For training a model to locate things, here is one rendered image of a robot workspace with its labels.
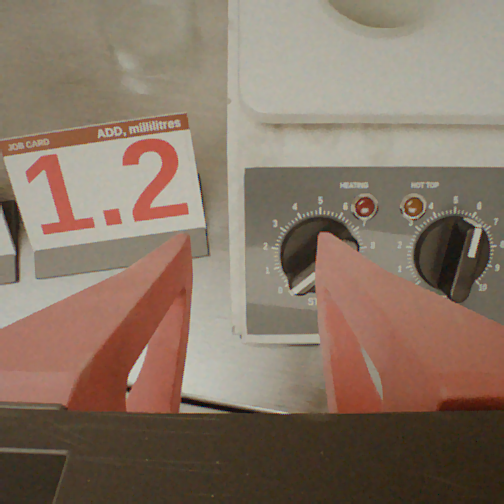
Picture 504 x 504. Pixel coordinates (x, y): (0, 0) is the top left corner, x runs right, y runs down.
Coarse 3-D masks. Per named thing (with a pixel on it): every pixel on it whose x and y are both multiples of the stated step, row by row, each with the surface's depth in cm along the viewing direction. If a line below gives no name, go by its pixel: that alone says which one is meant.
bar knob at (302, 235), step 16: (304, 224) 20; (320, 224) 20; (336, 224) 20; (288, 240) 20; (304, 240) 20; (352, 240) 19; (288, 256) 21; (304, 256) 21; (288, 272) 20; (304, 272) 19; (288, 288) 20; (304, 288) 20
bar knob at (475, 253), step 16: (432, 224) 20; (448, 224) 20; (464, 224) 19; (432, 240) 20; (448, 240) 20; (464, 240) 19; (480, 240) 19; (416, 256) 21; (432, 256) 21; (448, 256) 20; (464, 256) 19; (480, 256) 21; (432, 272) 21; (448, 272) 20; (464, 272) 19; (480, 272) 21; (448, 288) 20; (464, 288) 20
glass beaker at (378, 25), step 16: (320, 0) 19; (336, 0) 18; (352, 0) 17; (368, 0) 17; (384, 0) 17; (400, 0) 17; (416, 0) 17; (432, 0) 17; (336, 16) 19; (352, 16) 18; (368, 16) 18; (384, 16) 18; (400, 16) 18; (416, 16) 18; (368, 32) 18; (384, 32) 18; (400, 32) 18
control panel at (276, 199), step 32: (256, 192) 20; (288, 192) 20; (320, 192) 20; (352, 192) 20; (384, 192) 20; (416, 192) 20; (448, 192) 20; (480, 192) 20; (256, 224) 21; (288, 224) 21; (352, 224) 21; (384, 224) 21; (416, 224) 21; (480, 224) 21; (256, 256) 21; (384, 256) 21; (256, 288) 21; (480, 288) 21; (256, 320) 22; (288, 320) 22
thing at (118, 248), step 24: (192, 168) 25; (24, 216) 25; (48, 240) 26; (72, 240) 26; (96, 240) 26; (120, 240) 26; (144, 240) 26; (192, 240) 26; (48, 264) 26; (72, 264) 25; (96, 264) 25; (120, 264) 25
